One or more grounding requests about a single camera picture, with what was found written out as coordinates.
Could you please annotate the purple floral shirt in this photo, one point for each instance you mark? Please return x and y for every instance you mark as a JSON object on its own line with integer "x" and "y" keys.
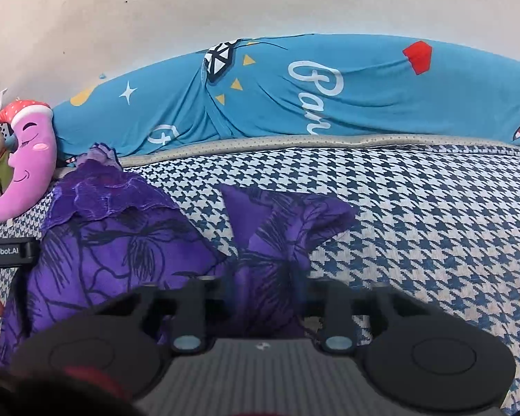
{"x": 112, "y": 242}

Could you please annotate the pink moon plush pillow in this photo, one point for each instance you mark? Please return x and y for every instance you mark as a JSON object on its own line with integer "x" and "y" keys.
{"x": 30, "y": 160}

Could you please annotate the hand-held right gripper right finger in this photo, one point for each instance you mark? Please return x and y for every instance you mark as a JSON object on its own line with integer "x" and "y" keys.
{"x": 329, "y": 294}

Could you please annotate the houndstooth mattress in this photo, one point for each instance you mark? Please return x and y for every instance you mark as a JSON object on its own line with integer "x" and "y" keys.
{"x": 416, "y": 225}

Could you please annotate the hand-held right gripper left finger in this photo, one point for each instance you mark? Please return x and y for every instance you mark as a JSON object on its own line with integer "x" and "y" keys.
{"x": 208, "y": 289}

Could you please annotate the blue printed pillow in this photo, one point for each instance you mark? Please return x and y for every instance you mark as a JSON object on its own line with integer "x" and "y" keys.
{"x": 372, "y": 95}

